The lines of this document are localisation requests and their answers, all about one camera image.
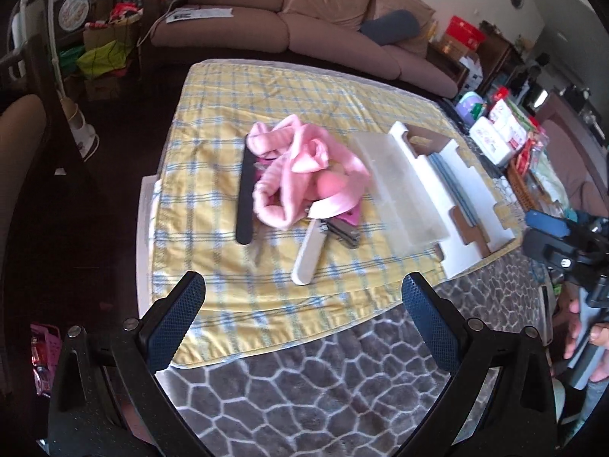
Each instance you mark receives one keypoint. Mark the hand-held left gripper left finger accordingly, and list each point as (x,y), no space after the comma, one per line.
(178,314)

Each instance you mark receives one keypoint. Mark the pink plastic basket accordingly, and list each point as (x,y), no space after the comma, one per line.
(45,362)

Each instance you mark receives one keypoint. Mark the white patterned box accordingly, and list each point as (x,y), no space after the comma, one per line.
(490,138)

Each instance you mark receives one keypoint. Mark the beige sofa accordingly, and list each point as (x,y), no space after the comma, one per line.
(309,33)

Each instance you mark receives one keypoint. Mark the black nail file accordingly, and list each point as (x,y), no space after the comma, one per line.
(246,200)

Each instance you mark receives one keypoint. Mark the white nail buffer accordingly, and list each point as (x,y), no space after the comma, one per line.
(307,257)

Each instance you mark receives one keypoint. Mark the green bag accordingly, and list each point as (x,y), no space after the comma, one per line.
(102,59)

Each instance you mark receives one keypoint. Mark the round printed tin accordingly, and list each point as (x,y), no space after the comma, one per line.
(73,9)

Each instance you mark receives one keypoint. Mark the blue grey pillow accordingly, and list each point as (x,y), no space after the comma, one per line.
(392,26)

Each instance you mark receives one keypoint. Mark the clear plastic sheet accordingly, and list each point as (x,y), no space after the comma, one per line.
(399,190)

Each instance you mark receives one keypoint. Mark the white printed papers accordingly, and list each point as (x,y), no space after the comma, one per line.
(200,13)

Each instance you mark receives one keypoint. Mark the pink foam toe separator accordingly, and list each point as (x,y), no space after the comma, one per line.
(354,214)

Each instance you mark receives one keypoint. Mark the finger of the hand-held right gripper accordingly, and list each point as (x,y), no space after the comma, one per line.
(552,250)
(547,223)

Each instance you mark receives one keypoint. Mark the white cardboard box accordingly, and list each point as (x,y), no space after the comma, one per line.
(430,190)

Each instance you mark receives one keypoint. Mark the grey stone-pattern blanket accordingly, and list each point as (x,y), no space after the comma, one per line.
(333,390)

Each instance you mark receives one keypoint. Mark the wicker basket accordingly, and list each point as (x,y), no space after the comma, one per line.
(523,185)

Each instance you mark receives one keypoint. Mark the person's right hand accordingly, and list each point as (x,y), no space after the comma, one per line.
(573,326)

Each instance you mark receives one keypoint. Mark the large metal nail clipper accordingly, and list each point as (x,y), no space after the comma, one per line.
(340,232)

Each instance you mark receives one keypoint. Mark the brown upholstered chair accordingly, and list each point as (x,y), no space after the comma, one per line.
(21,152)

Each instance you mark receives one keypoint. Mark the purple container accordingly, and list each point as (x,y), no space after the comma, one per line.
(468,104)

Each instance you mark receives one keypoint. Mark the white coat rack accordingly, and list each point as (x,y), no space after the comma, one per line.
(53,19)

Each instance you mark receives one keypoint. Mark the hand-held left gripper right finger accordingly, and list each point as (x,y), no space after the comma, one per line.
(428,319)

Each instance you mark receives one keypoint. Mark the pink fluffy headband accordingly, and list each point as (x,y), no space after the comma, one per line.
(295,152)

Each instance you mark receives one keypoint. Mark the yellow plaid cloth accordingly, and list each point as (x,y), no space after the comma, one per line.
(285,119)

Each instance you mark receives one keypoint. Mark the red box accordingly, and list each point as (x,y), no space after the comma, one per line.
(464,31)

